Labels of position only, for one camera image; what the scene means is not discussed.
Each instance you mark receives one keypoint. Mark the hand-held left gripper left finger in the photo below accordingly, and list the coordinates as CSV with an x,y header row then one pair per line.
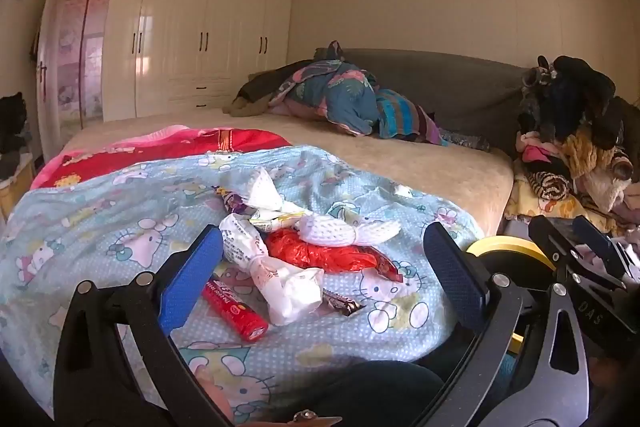
x,y
192,277

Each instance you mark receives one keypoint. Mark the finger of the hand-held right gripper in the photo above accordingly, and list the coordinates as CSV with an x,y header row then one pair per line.
x,y
595,237
550,242

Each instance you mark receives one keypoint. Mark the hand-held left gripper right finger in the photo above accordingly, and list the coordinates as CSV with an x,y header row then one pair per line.
x,y
455,272

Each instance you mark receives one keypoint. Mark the yellow rimmed black bin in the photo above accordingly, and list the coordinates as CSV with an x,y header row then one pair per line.
x,y
505,246

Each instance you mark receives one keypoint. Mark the purple snack wrapper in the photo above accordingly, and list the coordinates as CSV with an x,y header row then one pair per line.
x,y
234,202

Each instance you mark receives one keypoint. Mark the red plastic bag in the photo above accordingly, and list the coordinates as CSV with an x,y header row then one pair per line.
x,y
320,257

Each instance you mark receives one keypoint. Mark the yellow cartoon blanket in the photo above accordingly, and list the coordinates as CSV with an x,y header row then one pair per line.
x,y
550,207

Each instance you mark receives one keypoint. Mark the red tube candy packet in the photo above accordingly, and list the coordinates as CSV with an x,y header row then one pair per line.
x,y
235,309

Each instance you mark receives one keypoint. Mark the red snack packet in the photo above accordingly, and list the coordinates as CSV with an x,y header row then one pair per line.
x,y
387,267

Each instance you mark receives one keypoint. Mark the white yellow snack wrapper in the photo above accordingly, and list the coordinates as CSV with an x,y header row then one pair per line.
x,y
272,219

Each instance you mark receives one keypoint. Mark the white printed plastic bag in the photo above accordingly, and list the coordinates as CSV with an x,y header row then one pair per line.
x,y
290,292

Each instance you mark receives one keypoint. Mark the light blue cartoon cat blanket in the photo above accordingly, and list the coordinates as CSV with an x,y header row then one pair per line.
x,y
100,227

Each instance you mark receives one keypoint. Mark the white paper tissue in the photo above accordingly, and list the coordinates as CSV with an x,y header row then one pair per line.
x,y
262,192

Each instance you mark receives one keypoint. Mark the brown chocolate bar wrapper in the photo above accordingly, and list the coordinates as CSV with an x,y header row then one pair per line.
x,y
340,302

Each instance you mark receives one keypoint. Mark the beige bed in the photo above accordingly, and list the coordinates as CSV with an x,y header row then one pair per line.
x,y
400,157

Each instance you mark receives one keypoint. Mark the pile of clothes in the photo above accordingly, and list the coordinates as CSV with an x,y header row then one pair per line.
x,y
575,107

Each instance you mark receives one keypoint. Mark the grey patterned cloth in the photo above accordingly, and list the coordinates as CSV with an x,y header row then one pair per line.
x,y
465,140

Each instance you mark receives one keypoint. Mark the white foam fruit net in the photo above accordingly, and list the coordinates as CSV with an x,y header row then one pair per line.
x,y
330,229

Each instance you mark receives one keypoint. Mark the red floral blanket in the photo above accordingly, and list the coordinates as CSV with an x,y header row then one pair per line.
x,y
150,152

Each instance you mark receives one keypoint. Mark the person's dark teal trousers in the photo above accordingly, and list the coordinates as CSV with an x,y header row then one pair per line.
x,y
375,392

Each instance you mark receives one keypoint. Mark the blue striped cloth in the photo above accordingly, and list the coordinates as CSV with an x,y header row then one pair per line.
x,y
395,112

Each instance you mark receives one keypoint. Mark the grey headboard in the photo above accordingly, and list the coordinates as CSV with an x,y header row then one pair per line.
x,y
450,92

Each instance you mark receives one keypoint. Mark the brown cloth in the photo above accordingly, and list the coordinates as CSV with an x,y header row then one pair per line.
x,y
250,99

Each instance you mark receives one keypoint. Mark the wooden bedside cabinet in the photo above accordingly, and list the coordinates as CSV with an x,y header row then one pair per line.
x,y
17,192

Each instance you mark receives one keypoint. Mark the teal floral quilt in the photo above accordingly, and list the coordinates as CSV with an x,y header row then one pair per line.
x,y
340,92

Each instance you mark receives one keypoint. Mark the dark cloth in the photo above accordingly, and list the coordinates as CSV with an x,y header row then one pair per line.
x,y
12,122

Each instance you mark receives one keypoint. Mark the pink cartoon glass door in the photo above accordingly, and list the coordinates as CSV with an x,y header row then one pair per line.
x,y
80,57

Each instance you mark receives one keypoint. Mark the white wardrobe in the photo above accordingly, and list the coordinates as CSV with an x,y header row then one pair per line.
x,y
200,7

